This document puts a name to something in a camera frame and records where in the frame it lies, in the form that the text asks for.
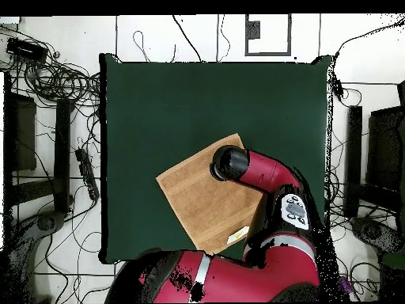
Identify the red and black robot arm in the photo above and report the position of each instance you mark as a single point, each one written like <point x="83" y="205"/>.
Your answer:
<point x="253" y="278"/>

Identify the small grey square plate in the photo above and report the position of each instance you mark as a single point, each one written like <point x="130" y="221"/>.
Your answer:
<point x="253" y="30"/>

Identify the black rectangular box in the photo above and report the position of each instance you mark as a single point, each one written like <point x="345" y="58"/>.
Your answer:
<point x="27" y="49"/>

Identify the dark flat panel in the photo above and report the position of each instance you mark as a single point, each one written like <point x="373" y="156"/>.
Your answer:
<point x="25" y="133"/>
<point x="384" y="145"/>

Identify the purple object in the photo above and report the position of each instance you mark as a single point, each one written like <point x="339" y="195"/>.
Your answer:
<point x="346" y="283"/>

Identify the grey rectangular floor frame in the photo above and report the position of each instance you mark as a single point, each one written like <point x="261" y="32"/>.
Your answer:
<point x="288" y="34"/>

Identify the tan terry towel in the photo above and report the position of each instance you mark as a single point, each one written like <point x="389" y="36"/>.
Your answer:
<point x="202" y="199"/>

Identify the black power strip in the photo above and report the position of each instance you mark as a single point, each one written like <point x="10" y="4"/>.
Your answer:
<point x="87" y="174"/>

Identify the dark green table cloth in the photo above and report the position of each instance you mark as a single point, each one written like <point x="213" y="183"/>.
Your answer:
<point x="158" y="95"/>

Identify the green object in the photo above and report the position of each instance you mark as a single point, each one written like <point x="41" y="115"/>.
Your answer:
<point x="394" y="260"/>

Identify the grey stand foot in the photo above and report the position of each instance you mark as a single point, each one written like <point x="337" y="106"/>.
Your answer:
<point x="47" y="221"/>
<point x="373" y="232"/>

